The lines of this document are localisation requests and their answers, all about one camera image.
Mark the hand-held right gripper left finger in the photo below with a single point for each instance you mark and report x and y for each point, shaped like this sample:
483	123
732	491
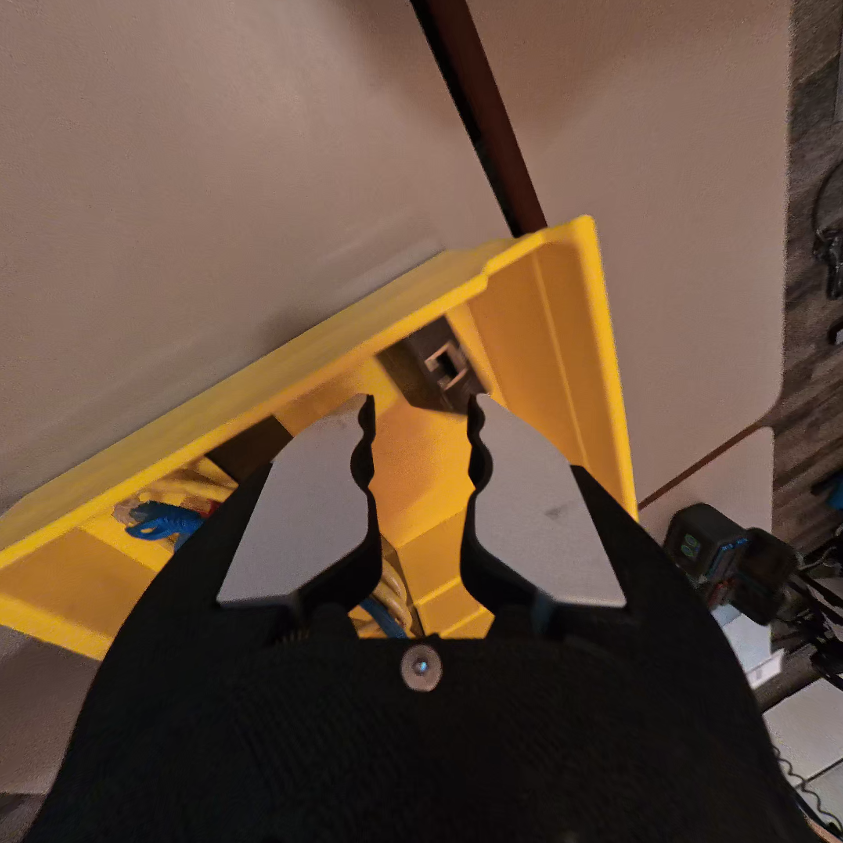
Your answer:
296	527

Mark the grey desk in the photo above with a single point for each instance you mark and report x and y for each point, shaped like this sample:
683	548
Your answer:
197	164
724	474

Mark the black network splitter box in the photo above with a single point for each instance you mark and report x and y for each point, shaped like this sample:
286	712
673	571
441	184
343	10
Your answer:
411	369

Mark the black bin divider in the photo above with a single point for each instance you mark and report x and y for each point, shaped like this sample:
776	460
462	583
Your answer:
250	448

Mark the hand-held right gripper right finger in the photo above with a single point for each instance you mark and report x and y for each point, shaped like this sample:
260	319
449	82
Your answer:
546	527

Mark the yellow plastic bin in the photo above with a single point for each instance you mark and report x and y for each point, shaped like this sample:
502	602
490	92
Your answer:
408	448

